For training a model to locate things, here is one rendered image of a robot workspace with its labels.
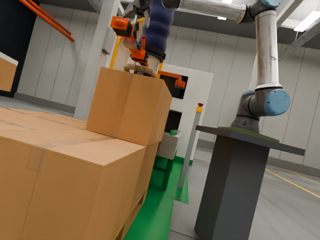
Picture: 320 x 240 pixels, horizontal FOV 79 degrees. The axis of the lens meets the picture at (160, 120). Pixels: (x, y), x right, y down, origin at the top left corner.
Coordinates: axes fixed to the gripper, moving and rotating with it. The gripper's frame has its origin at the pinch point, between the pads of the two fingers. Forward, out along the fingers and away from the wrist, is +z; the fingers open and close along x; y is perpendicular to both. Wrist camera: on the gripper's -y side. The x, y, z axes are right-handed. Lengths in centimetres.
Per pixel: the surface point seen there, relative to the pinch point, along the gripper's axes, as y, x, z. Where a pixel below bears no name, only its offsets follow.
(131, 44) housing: -5.7, -4.9, 13.3
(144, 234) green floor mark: 23, -46, 113
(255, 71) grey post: 349, -163, -144
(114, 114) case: 13, -4, 50
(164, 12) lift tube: 33.4, -4.2, -29.6
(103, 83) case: 13.3, 9.9, 34.9
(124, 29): -20.1, -5.1, 13.2
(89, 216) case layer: -47, -27, 77
